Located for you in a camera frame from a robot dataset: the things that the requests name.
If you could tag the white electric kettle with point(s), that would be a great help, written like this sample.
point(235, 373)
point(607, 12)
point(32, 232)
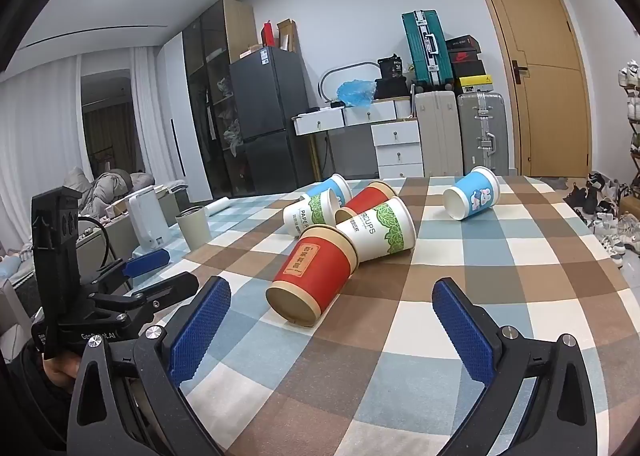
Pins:
point(147, 223)

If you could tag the white paper roll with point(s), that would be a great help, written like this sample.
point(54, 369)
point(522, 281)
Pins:
point(219, 207)

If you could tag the teal suitcase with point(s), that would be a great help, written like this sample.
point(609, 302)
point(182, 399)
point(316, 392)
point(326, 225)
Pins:
point(425, 48)

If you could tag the tall cardboard box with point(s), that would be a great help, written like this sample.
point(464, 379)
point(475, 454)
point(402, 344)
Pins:
point(288, 35)

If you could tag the grey-green tumbler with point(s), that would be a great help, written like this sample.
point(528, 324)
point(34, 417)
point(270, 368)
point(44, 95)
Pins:
point(194, 228)

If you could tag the large white green paper cup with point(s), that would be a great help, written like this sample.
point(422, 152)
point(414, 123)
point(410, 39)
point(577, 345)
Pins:
point(382, 231)

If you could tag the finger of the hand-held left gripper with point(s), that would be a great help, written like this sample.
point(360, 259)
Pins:
point(147, 262)
point(170, 288)

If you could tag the person's left hand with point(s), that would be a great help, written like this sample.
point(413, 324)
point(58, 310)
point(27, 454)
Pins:
point(61, 370)

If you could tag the wooden door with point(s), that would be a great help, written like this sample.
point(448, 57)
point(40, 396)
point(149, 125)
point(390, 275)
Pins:
point(537, 75)

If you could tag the white suitcase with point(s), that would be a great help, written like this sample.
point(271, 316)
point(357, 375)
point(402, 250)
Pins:
point(437, 135)

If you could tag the blue plastic bag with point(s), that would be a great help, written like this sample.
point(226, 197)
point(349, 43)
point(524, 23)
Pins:
point(356, 93)

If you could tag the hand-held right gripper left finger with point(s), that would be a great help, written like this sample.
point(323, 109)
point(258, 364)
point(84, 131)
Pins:
point(199, 333)

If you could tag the plain black shoe box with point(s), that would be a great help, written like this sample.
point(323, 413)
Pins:
point(467, 69)

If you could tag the oval mirror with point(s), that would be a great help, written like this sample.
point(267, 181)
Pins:
point(324, 83)

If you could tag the black bag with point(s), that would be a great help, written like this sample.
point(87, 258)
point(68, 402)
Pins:
point(391, 78)

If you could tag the shoe rack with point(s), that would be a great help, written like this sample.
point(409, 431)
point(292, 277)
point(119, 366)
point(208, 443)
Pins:
point(632, 105)

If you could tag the red and black shoe box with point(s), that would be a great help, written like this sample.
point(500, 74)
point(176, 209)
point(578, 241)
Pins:
point(465, 55)

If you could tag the small white green paper cup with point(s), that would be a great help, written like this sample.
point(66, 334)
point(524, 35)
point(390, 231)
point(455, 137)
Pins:
point(307, 216)

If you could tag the red paper cup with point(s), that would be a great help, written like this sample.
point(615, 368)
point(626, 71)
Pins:
point(367, 198)
point(312, 276)

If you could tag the pile of shoes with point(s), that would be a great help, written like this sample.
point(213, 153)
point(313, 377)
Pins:
point(607, 216)

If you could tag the flat cardboard box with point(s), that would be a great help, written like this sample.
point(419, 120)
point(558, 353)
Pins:
point(250, 51)

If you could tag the yellow shoe box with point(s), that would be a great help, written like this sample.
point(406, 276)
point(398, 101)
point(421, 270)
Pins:
point(475, 84)

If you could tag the dark grey refrigerator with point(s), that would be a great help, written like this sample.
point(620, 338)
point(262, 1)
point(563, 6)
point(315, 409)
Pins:
point(270, 120)

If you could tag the blue cartoon paper cup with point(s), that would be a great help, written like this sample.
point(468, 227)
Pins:
point(332, 188)
point(472, 197)

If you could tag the white curtain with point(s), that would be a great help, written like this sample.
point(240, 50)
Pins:
point(40, 135)

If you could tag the dark glass-door cabinet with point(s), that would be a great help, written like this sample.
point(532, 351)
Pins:
point(215, 95)

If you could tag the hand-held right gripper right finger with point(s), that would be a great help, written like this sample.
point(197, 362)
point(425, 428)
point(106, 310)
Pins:
point(462, 333)

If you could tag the silver suitcase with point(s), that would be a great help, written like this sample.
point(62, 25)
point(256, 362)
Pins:
point(482, 133)

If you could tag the white drawer dresser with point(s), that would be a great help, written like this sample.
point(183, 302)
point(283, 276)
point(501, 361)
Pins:
point(395, 140)

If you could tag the grey bedding pile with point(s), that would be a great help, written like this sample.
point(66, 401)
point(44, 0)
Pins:
point(110, 188)

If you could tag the plaid tablecloth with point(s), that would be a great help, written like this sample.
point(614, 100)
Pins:
point(400, 361)

